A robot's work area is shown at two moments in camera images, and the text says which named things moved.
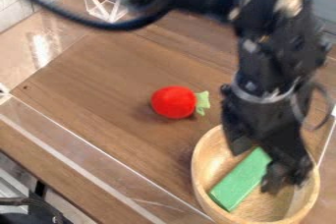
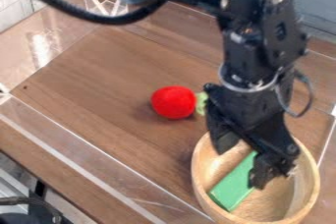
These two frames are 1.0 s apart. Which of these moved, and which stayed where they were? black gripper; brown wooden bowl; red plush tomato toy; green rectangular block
Moved: black gripper
Stayed: green rectangular block; red plush tomato toy; brown wooden bowl
